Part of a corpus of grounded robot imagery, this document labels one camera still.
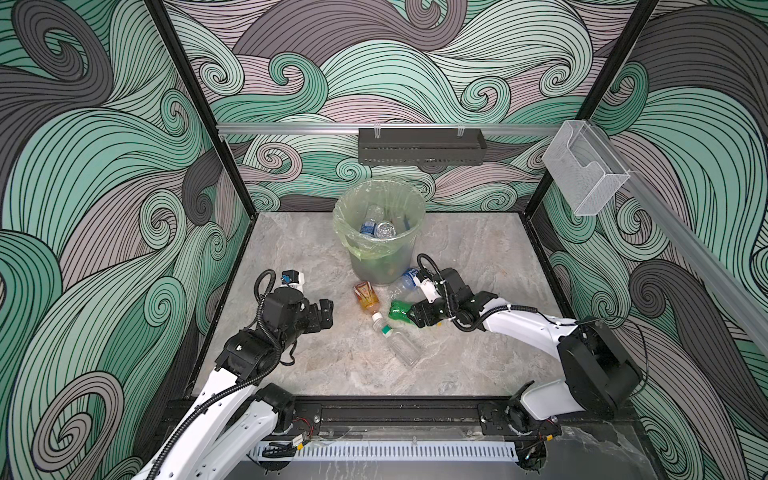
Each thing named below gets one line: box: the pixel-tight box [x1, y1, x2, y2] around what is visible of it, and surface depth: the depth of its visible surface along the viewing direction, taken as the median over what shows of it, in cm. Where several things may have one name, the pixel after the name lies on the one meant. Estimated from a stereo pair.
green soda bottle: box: [388, 299, 416, 324], surface depth 91 cm
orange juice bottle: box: [354, 280, 381, 312], surface depth 93 cm
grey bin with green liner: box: [332, 179, 426, 285], surface depth 94 cm
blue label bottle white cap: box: [374, 221, 397, 239], surface depth 82 cm
